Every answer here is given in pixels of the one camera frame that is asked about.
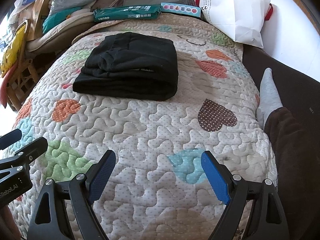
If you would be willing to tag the brown trouser leg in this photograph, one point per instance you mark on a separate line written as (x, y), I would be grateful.
(298, 173)

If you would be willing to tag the teal folded cloth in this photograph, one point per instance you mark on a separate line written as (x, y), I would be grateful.
(55, 19)

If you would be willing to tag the black pants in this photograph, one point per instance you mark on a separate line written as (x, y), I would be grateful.
(130, 65)

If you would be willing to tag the yellow plastic bag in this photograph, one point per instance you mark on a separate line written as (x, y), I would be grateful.
(10, 55)

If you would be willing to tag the green long box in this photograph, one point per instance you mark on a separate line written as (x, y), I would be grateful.
(127, 13)

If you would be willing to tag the brown paper bag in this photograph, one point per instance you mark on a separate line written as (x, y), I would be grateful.
(39, 13)

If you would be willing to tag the white paper shopping bag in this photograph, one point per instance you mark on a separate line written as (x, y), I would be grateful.
(240, 20)

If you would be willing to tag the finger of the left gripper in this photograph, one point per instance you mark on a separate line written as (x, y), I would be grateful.
(27, 154)
(10, 138)

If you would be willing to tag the light blue shapes box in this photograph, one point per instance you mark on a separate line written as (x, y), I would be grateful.
(181, 9)

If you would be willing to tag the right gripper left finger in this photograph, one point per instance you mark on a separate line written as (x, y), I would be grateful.
(50, 219)

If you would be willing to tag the patchwork quilted bedspread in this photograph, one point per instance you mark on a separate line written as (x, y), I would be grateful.
(158, 189)

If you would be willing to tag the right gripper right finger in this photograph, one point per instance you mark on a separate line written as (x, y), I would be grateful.
(266, 219)

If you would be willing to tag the wooden chair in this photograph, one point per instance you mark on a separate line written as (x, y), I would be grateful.
(22, 82)

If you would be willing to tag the grey socked foot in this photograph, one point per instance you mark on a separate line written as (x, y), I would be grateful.
(269, 98)

